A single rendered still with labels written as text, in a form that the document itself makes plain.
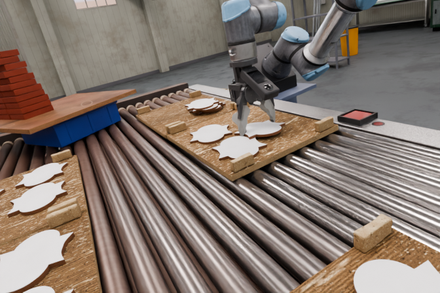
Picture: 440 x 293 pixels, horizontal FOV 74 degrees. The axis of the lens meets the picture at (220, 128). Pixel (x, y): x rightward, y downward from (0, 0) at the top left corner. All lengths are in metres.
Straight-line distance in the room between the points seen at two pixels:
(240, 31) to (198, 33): 11.43
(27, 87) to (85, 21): 9.29
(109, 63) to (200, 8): 4.20
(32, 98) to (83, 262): 0.98
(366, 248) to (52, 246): 0.50
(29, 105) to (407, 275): 1.35
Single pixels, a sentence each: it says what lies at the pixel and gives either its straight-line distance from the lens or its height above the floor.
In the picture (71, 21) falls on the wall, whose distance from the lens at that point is 10.59.
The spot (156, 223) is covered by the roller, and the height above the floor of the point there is 0.92.
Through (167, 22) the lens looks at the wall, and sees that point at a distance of 11.63.
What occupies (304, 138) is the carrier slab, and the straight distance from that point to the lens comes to 0.78.
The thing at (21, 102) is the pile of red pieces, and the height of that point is 1.11.
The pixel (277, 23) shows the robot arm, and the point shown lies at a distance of 0.88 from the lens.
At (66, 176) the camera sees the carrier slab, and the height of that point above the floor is 0.94.
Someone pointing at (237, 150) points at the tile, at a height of 0.94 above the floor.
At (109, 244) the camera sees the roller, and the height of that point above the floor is 0.92.
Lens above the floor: 1.25
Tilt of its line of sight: 19 degrees down
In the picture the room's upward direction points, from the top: 12 degrees counter-clockwise
